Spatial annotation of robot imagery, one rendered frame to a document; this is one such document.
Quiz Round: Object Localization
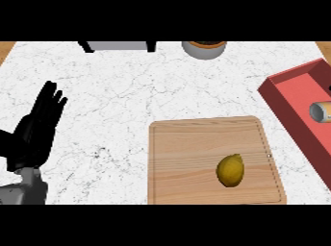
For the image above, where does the yellow lemon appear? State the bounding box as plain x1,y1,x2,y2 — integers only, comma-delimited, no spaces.
216,153,245,188

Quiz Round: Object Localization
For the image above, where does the red cardboard box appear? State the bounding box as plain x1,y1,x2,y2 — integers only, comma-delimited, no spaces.
257,58,331,206

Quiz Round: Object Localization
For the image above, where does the grey pot with brown rim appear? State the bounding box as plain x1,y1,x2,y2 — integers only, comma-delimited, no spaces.
180,40,229,61

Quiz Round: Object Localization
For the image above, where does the grey appliance with black legs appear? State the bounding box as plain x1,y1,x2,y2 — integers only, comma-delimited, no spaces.
77,40,158,54

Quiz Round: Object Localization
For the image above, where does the wooden cutting board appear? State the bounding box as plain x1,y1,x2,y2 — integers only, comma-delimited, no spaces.
146,115,288,206

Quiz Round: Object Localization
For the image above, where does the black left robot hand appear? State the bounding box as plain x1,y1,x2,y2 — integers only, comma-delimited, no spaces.
0,80,70,173

